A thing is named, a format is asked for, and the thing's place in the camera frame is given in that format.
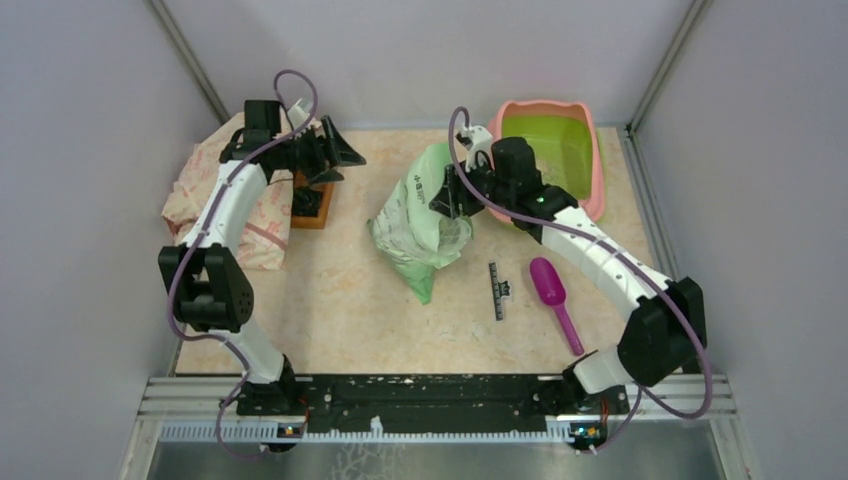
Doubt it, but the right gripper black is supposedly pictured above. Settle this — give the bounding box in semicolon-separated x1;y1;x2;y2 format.
430;153;515;220

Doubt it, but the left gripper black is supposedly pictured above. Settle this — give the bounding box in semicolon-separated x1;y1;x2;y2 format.
273;115;367;186

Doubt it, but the magenta plastic litter scoop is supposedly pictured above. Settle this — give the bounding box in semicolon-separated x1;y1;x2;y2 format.
529;257;585;357

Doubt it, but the green cat litter bag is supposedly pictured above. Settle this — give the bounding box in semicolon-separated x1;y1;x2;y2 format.
367;143;474;305

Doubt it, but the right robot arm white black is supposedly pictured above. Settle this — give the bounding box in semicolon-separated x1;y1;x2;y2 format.
430;133;710;412

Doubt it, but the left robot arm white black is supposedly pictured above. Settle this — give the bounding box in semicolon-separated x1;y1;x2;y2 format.
158;99;366;414

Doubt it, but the pink and green litter box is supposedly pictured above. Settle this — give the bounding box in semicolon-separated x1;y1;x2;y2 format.
488;100;606;221

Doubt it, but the pink patterned crumpled cloth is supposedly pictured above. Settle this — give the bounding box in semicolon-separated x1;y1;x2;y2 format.
162;113;294;271

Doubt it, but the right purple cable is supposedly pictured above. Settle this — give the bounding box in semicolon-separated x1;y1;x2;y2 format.
447;105;715;458

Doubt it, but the purple cable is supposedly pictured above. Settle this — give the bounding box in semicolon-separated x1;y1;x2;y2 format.
164;68;321;464
447;105;715;458

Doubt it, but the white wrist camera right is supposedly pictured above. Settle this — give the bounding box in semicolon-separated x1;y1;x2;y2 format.
456;125;493;173

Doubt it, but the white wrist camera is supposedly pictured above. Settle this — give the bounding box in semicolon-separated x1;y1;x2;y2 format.
456;125;493;173
285;98;314;131

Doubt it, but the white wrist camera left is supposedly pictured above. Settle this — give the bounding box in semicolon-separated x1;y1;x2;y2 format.
285;98;314;131

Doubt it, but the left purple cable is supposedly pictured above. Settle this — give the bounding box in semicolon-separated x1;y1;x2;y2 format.
164;68;321;464

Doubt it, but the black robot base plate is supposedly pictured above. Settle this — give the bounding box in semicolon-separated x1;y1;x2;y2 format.
235;372;629;437

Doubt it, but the white slotted cable duct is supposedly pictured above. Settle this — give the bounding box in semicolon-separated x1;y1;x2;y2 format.
158;419;576;444

